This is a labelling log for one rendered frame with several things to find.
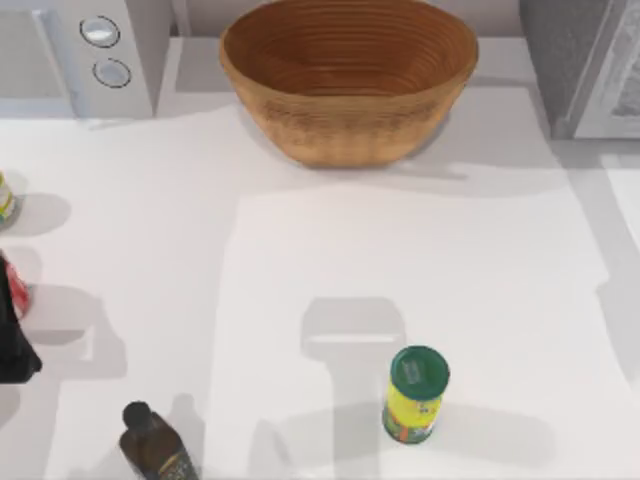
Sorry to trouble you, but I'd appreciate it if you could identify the brown woven basket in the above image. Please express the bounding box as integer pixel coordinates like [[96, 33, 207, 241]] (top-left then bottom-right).
[[219, 0, 480, 169]]

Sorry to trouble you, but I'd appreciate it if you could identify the yellow can with green lid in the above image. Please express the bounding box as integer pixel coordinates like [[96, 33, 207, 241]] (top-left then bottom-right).
[[381, 344, 451, 445]]

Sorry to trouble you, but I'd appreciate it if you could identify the dark brown bottle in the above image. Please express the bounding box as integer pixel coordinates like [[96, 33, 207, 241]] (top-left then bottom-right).
[[118, 400, 201, 480]]

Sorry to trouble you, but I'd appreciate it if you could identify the microwave knob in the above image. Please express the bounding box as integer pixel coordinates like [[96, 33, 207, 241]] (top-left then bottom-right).
[[92, 57, 133, 89], [79, 14, 122, 49]]

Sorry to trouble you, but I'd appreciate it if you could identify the yellow and white can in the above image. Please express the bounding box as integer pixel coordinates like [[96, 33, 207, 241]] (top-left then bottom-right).
[[0, 170, 16, 224]]

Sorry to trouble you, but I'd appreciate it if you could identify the pale microwave oven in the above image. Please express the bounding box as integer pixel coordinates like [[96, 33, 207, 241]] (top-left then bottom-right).
[[0, 0, 174, 121]]

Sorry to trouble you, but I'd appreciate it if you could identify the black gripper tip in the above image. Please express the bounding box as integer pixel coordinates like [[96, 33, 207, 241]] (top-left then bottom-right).
[[0, 254, 43, 385]]

